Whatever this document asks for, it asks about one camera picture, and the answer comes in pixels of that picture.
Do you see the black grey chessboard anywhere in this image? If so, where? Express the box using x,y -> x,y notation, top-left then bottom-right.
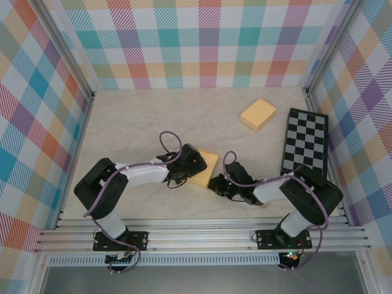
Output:
281,107 -> 330,178

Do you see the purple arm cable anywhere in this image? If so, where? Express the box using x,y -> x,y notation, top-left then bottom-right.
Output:
222,149 -> 330,271
82,130 -> 190,274

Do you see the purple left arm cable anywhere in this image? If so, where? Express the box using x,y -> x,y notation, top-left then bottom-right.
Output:
82,130 -> 190,274

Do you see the aluminium frame post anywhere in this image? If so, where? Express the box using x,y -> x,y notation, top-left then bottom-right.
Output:
303,0 -> 368,96
32,0 -> 96,102

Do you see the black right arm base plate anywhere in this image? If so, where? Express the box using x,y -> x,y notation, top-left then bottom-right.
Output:
256,228 -> 313,251

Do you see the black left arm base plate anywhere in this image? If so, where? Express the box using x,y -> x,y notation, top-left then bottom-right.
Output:
92,231 -> 149,252

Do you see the aluminium mounting rail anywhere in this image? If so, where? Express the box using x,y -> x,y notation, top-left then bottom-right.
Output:
33,217 -> 373,254

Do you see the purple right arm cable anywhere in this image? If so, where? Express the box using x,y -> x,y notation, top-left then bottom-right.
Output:
222,149 -> 330,271

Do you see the perforated grey cable duct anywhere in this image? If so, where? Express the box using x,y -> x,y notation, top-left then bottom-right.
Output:
47,255 -> 303,266

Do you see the small circuit board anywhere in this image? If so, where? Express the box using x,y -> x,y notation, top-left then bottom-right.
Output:
105,251 -> 135,266
281,251 -> 303,263

